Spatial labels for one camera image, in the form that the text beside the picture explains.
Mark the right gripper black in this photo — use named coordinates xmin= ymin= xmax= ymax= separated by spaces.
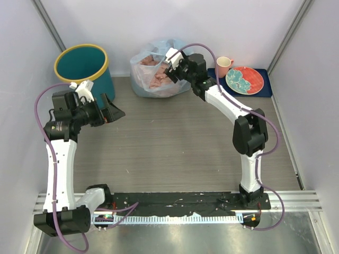
xmin=164 ymin=55 xmax=195 ymax=84

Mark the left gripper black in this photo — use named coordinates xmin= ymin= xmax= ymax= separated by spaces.
xmin=72 ymin=93 xmax=124 ymax=127

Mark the teal trash bin yellow rim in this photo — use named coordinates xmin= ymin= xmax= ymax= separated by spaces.
xmin=54 ymin=44 xmax=115 ymax=107

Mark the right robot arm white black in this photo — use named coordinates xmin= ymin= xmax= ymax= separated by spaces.
xmin=165 ymin=49 xmax=268 ymax=209

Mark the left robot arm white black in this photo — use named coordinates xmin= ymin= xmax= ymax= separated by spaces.
xmin=33 ymin=91 xmax=125 ymax=237

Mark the plastic bag with pink trash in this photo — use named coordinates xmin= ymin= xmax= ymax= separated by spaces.
xmin=130 ymin=39 xmax=191 ymax=98

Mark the pink ceramic mug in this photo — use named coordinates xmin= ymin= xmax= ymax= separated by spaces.
xmin=216 ymin=57 xmax=234 ymax=78

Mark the red blue floral plate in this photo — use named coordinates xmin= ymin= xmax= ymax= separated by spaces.
xmin=225 ymin=66 xmax=264 ymax=95

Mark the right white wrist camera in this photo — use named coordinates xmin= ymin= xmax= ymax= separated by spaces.
xmin=165 ymin=48 xmax=184 ymax=69

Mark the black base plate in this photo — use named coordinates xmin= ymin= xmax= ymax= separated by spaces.
xmin=99 ymin=192 xmax=271 ymax=217

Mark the white slotted cable duct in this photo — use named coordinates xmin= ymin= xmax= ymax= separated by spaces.
xmin=91 ymin=213 xmax=243 ymax=227

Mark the aluminium frame rail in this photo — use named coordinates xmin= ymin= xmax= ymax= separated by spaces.
xmin=33 ymin=190 xmax=323 ymax=215

